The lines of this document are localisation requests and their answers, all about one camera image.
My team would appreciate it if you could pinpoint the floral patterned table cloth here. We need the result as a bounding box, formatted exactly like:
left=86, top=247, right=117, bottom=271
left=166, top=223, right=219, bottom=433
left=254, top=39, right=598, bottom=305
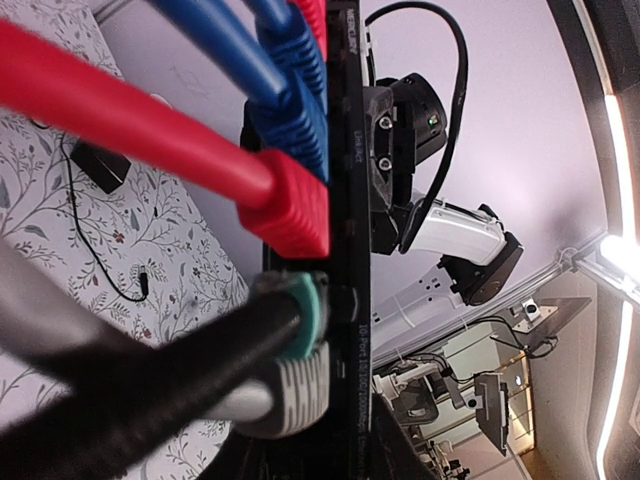
left=0, top=0, right=251, bottom=480

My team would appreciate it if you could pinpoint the black ethernet cable teal boot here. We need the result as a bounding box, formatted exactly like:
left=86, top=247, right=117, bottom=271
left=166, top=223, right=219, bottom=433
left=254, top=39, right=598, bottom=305
left=1, top=272, right=330, bottom=479

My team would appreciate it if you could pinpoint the grey ethernet cable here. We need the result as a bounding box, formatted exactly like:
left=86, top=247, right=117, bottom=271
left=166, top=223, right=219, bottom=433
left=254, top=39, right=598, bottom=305
left=0, top=239, right=331, bottom=441

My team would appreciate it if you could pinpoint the black power cable with plug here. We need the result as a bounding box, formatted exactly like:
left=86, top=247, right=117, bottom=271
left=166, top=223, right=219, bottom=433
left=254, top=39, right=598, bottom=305
left=58, top=132, right=150, bottom=303

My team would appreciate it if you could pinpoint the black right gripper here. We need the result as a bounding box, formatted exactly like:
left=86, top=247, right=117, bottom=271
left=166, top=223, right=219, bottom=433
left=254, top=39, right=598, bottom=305
left=363, top=73, right=447, bottom=255

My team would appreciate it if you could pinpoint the red ethernet cable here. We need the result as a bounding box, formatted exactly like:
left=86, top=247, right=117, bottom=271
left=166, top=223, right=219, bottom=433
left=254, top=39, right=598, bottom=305
left=0, top=17, right=331, bottom=260
left=292, top=0, right=329, bottom=54

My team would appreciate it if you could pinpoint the blue ethernet cable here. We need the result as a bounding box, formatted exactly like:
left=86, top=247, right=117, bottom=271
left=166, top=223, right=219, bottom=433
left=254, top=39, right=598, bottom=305
left=149, top=0, right=331, bottom=184

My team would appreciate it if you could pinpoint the black power adapter brick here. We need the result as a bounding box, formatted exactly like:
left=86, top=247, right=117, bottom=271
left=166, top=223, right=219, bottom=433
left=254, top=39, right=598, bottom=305
left=70, top=141, right=131, bottom=194

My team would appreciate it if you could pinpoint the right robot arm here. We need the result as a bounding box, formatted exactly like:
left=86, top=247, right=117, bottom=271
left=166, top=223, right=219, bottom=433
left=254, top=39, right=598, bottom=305
left=364, top=73, right=524, bottom=353

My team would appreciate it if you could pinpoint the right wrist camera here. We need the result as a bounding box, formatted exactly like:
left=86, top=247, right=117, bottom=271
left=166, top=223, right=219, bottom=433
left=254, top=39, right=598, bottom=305
left=390, top=73, right=447, bottom=172

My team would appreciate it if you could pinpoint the black network switch box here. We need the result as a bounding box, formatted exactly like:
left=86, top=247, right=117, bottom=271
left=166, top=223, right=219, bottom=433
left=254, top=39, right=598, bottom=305
left=222, top=1, right=371, bottom=479

